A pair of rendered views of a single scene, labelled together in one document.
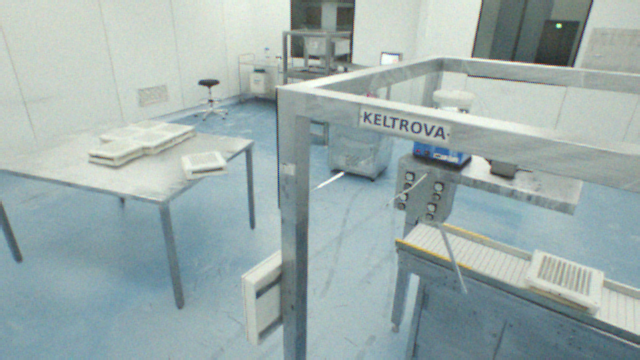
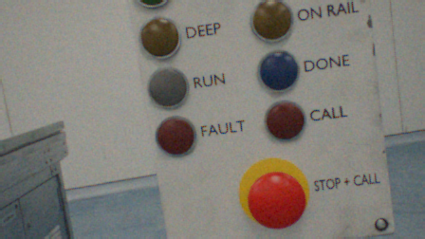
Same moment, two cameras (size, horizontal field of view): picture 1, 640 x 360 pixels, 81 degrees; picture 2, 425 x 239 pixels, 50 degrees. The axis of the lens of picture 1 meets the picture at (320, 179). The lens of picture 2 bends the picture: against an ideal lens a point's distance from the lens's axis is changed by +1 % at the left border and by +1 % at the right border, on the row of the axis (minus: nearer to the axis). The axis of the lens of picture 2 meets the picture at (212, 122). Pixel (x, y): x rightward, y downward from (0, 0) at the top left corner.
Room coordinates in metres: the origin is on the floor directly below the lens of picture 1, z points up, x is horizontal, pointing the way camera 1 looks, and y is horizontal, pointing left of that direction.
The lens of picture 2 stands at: (1.15, 0.43, 0.97)
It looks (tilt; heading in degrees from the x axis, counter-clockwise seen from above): 7 degrees down; 237
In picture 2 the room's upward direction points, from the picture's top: 9 degrees counter-clockwise
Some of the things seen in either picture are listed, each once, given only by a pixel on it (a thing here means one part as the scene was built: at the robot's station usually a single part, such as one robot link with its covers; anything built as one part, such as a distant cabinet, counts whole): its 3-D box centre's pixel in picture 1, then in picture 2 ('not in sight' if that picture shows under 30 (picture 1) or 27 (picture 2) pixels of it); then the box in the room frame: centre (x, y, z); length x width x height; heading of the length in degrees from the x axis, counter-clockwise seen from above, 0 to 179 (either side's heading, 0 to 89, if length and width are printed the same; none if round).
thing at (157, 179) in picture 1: (127, 152); not in sight; (2.55, 1.41, 0.80); 1.50 x 1.10 x 0.04; 73
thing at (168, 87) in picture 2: not in sight; (168, 87); (0.99, 0.14, 0.96); 0.03 x 0.01 x 0.03; 144
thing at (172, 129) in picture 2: not in sight; (175, 137); (0.99, 0.14, 0.92); 0.03 x 0.01 x 0.03; 144
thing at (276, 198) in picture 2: not in sight; (274, 194); (0.94, 0.18, 0.87); 0.04 x 0.04 x 0.04; 54
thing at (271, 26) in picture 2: not in sight; (272, 20); (0.93, 0.19, 0.99); 0.03 x 0.01 x 0.03; 144
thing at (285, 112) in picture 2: not in sight; (285, 120); (0.93, 0.19, 0.92); 0.03 x 0.01 x 0.03; 144
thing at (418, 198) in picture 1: (424, 190); not in sight; (1.40, -0.44, 1.13); 0.22 x 0.11 x 0.20; 54
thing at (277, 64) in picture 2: not in sight; (278, 71); (0.93, 0.19, 0.96); 0.03 x 0.01 x 0.03; 144
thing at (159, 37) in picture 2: not in sight; (159, 37); (0.99, 0.14, 0.99); 0.03 x 0.01 x 0.03; 144
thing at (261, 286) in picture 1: (269, 298); (255, 77); (0.92, 0.15, 0.96); 0.17 x 0.06 x 0.26; 144
